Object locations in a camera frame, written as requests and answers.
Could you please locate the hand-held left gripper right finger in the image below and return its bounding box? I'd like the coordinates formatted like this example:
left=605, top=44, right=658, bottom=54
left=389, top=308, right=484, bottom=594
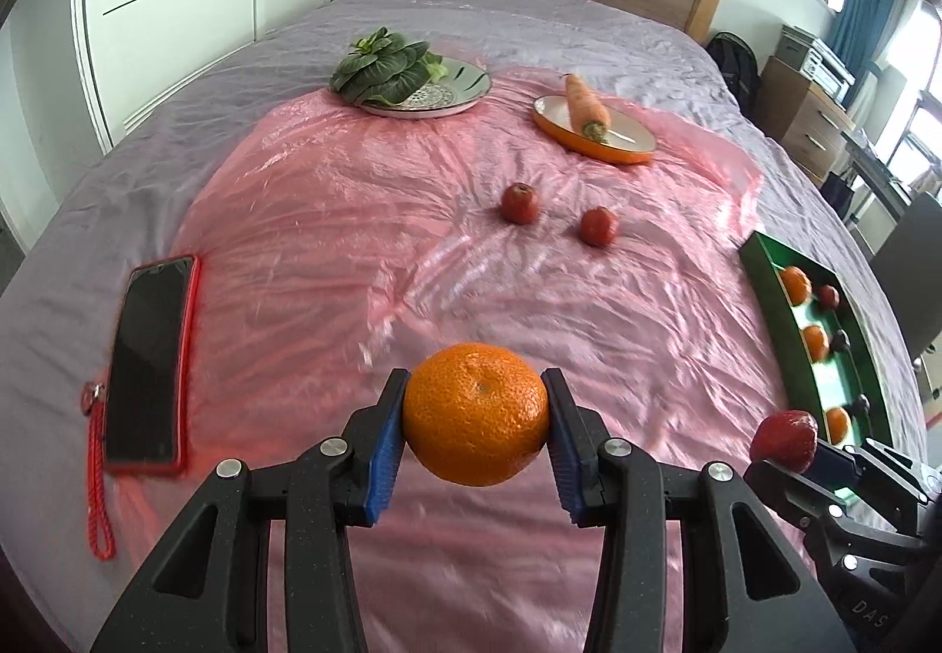
left=540, top=367, right=847, bottom=653

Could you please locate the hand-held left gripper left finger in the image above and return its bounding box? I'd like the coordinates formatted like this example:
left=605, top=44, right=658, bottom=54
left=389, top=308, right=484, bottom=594
left=92, top=368, right=412, bottom=653

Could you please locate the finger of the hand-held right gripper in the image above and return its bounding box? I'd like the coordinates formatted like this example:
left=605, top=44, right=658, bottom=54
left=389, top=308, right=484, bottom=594
left=743, top=460, right=858, bottom=555
left=813, top=439, right=930, bottom=507

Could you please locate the large orange mandarin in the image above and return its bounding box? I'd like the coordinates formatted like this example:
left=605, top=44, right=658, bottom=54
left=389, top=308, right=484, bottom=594
left=402, top=342, right=550, bottom=487

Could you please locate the green rectangular tray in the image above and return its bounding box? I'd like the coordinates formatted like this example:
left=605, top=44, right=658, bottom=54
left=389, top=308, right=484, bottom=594
left=739, top=231, right=895, bottom=455

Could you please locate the grey office chair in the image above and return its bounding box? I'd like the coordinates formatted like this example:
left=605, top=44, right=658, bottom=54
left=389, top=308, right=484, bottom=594
left=868, top=191, right=942, bottom=360

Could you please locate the pink plastic sheet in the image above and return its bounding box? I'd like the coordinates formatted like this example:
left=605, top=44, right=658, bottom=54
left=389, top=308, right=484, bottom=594
left=110, top=38, right=818, bottom=653

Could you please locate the smartphone in red case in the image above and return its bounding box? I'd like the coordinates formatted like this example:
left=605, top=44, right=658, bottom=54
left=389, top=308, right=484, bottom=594
left=103, top=254, right=202, bottom=478

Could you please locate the dark blue bag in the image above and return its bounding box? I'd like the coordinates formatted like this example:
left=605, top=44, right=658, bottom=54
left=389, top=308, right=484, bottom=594
left=819, top=173, right=855, bottom=216

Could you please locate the glass desk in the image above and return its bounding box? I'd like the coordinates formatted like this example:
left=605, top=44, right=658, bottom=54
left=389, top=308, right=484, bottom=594
left=843, top=127, right=928, bottom=198

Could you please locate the orange rimmed plate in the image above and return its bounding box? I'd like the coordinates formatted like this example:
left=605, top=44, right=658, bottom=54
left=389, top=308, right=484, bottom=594
left=533, top=94, right=658, bottom=165

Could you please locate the wooden dresser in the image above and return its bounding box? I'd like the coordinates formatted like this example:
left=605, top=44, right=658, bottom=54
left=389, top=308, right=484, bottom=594
left=758, top=55, right=858, bottom=187

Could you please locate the carrot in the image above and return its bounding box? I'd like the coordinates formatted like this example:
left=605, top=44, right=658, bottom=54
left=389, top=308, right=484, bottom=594
left=563, top=74, right=612, bottom=144

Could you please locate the silver patterned plate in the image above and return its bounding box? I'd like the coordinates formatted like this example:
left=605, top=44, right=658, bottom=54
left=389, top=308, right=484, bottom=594
left=353, top=57, right=493, bottom=120

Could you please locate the grey electronic device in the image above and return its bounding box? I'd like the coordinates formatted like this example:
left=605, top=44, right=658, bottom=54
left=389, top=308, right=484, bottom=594
left=802, top=45, right=856, bottom=102

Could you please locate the green bok choy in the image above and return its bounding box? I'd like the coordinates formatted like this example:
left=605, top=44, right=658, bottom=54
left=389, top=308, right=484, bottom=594
left=329, top=27, right=449, bottom=105

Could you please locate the black backpack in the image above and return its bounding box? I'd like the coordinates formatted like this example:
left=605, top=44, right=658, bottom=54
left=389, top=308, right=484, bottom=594
left=705, top=31, right=761, bottom=117

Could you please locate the teal curtain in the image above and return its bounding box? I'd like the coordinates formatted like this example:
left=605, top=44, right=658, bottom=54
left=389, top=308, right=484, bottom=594
left=824, top=0, right=906, bottom=110

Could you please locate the red phone lanyard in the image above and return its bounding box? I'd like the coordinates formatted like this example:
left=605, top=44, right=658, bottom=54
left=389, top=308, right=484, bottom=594
left=79, top=382, right=119, bottom=560

